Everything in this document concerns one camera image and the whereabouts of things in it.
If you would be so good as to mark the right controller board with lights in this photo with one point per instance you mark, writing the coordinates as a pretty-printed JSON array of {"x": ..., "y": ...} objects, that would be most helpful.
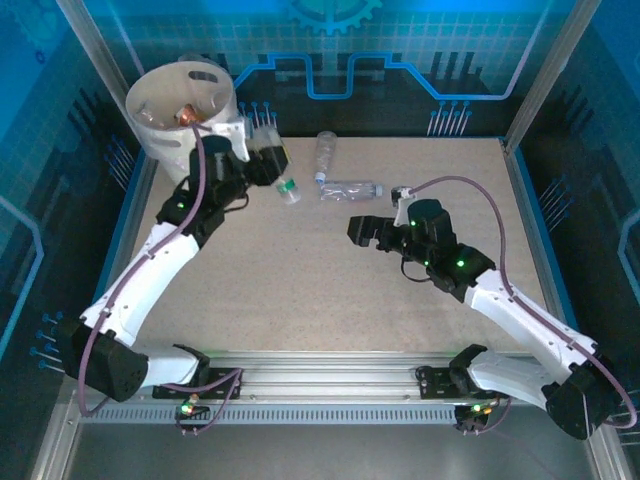
[{"x": 472, "y": 415}]

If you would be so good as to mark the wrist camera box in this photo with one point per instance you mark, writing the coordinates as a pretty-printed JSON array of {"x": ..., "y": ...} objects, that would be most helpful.
[
  {"x": 237, "y": 135},
  {"x": 400, "y": 215}
]

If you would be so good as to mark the aluminium table side rail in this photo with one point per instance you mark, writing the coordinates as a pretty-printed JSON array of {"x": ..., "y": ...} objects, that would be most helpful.
[
  {"x": 524, "y": 190},
  {"x": 132, "y": 210}
]

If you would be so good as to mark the clear ribbed plastic bottle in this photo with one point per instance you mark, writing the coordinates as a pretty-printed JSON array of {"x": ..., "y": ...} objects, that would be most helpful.
[{"x": 325, "y": 150}]

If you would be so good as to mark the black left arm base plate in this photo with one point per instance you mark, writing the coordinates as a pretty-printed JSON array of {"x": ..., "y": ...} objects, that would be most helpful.
[{"x": 220, "y": 382}]

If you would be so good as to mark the white plastic waste bin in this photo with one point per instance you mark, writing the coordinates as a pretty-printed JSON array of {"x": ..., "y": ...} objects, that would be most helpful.
[{"x": 165, "y": 145}]

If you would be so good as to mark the aluminium mounting rail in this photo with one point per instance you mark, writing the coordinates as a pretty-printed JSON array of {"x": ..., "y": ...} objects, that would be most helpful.
[{"x": 325, "y": 372}]

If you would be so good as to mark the aluminium frame post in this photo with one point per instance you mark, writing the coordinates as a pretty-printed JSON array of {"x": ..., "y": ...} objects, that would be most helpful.
[
  {"x": 550, "y": 70},
  {"x": 100, "y": 45}
]

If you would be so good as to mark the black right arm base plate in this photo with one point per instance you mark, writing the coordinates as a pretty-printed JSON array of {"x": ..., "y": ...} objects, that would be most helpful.
[{"x": 435, "y": 385}]

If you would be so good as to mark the clear crumpled bottle grey cap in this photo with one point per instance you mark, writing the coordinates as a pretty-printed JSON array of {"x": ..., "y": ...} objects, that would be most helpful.
[{"x": 350, "y": 191}]

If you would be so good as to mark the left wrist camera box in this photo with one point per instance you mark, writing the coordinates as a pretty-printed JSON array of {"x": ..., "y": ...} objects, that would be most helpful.
[{"x": 237, "y": 135}]

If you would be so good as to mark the left controller board with lights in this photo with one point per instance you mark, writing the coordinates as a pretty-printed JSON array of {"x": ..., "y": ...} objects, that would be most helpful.
[{"x": 187, "y": 407}]

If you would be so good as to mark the controller board with lights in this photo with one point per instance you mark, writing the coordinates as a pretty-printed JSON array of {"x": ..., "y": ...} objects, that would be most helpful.
[
  {"x": 472, "y": 415},
  {"x": 187, "y": 407}
]

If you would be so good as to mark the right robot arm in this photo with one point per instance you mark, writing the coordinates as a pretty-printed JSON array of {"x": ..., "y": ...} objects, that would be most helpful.
[{"x": 530, "y": 325}]

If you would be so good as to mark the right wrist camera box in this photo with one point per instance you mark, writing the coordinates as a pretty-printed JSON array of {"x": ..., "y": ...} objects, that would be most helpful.
[{"x": 400, "y": 215}]

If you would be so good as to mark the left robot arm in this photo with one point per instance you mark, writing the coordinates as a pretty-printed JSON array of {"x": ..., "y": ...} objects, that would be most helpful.
[{"x": 145, "y": 280}]

